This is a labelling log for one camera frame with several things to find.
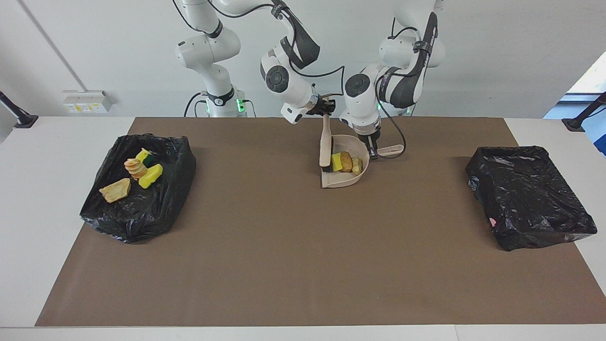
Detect beige brush black bristles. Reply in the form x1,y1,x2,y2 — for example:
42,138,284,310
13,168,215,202
319,114,333,172

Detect beige plastic dustpan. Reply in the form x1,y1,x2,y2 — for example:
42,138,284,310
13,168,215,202
321,135,404,189

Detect squarish green yellow sponge piece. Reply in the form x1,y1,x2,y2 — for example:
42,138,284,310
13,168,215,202
138,163,164,189

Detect large beige sponge chunk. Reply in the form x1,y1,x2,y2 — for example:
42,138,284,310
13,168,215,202
99,178,132,203

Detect black bag lined bin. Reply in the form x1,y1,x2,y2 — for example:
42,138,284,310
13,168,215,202
80,134,197,244
465,145,598,252

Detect brown table mat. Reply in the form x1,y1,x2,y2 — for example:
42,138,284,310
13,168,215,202
36,117,606,327

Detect black clamp stand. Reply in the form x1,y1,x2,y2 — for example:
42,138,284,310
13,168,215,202
562,92,606,132
0,91,38,129

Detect left arm gripper cable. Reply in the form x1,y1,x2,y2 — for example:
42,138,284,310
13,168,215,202
376,17,438,160

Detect arm gripper cable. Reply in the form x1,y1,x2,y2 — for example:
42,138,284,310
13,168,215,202
173,0,346,98
376,17,438,160

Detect right arm gripper cable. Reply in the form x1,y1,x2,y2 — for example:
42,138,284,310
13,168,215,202
173,0,346,98

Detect black right base cable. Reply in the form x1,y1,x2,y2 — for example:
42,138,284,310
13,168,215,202
184,91,205,117

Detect white wall outlet box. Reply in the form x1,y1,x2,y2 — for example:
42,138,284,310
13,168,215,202
62,90,112,114

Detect white wall cable conduit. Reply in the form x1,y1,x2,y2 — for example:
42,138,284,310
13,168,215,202
18,0,89,93

